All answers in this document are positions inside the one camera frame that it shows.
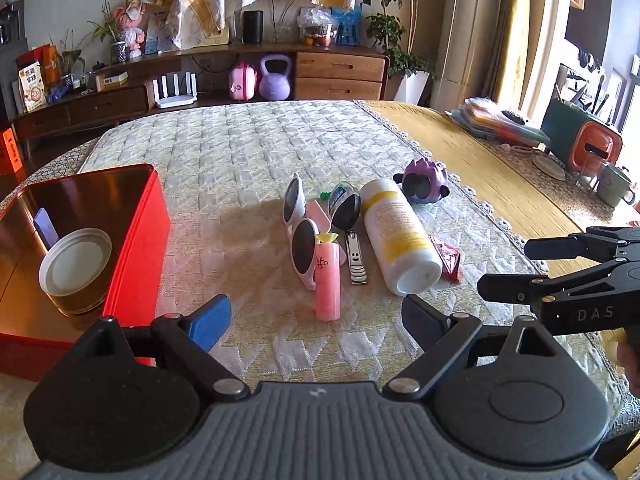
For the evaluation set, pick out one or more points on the wooden sideboard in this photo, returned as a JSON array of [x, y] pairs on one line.
[[330, 72]]

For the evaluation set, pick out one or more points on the yellow curtain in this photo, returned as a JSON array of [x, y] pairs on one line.
[[530, 30]]

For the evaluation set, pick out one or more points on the small potted plant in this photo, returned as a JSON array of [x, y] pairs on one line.
[[70, 62]]

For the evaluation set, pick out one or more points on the purple kettlebell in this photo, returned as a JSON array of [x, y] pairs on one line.
[[275, 82]]

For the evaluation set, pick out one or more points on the green potted tree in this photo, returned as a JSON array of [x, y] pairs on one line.
[[385, 20]]

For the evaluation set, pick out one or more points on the snack bag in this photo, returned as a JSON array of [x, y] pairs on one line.
[[32, 87]]

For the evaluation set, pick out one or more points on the round tin can white lid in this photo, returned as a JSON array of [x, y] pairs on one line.
[[75, 272]]

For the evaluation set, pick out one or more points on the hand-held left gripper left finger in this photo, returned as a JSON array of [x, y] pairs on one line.
[[210, 322]]

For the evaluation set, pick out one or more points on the green mug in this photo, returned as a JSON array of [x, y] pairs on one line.
[[614, 185]]

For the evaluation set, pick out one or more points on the red packet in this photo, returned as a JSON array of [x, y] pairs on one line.
[[447, 260]]

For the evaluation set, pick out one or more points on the orange gift box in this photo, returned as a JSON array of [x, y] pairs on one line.
[[10, 150]]

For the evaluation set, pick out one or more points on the potted orchid plant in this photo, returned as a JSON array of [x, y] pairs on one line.
[[112, 35]]

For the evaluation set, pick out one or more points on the person's right hand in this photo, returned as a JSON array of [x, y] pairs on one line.
[[629, 365]]

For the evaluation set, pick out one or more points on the blue picture frame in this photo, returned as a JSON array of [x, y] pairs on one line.
[[157, 32]]

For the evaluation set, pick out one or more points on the white bottle yellow label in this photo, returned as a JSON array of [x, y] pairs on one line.
[[397, 235]]

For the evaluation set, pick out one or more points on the pink doll figure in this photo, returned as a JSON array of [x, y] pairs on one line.
[[132, 25]]

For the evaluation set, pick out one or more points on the white plant pot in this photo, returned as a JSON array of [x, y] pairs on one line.
[[412, 87]]

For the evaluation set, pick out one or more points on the round coaster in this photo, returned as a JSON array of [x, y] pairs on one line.
[[548, 167]]

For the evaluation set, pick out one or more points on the white flat box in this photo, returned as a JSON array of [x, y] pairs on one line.
[[111, 81]]

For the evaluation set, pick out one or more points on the brown patterned table mat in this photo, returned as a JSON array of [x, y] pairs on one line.
[[530, 180]]

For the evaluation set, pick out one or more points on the orange paper bag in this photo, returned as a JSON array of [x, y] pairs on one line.
[[47, 62]]

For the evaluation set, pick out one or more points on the white sunglasses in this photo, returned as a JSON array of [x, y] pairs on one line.
[[302, 250]]

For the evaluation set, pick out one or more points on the stack of coloured folders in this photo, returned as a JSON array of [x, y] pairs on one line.
[[495, 122]]

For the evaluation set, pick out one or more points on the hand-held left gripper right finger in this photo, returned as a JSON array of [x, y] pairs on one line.
[[422, 322]]

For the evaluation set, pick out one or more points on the small bottle green cap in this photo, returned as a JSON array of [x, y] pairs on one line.
[[337, 191]]

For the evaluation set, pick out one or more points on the red tin box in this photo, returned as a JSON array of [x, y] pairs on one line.
[[132, 240]]

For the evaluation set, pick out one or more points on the black speaker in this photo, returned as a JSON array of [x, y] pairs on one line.
[[253, 26]]

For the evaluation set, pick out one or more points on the silver nail clipper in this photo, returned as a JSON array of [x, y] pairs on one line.
[[355, 260]]

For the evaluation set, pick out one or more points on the black coffee machine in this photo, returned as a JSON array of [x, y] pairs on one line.
[[7, 25]]

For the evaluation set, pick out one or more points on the white router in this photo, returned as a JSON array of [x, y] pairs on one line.
[[175, 92]]

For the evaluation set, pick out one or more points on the small pink case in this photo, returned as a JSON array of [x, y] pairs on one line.
[[319, 212]]

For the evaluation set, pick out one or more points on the pink tube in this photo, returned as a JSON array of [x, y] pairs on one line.
[[327, 280]]

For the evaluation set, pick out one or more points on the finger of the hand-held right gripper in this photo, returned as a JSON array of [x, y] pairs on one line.
[[560, 248], [510, 290]]

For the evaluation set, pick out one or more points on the pink toy case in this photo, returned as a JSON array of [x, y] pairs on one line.
[[242, 82]]

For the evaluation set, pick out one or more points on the plastic bag of fruit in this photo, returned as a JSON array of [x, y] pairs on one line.
[[316, 27]]

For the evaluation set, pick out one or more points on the purple toy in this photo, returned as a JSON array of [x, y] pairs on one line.
[[422, 182]]

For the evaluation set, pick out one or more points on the quilted table cover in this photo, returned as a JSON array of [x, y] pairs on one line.
[[225, 155]]

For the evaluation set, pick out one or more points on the green utensil holder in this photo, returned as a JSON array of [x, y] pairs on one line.
[[582, 140]]

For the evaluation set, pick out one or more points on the black fridge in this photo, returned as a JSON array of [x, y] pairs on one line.
[[7, 70]]

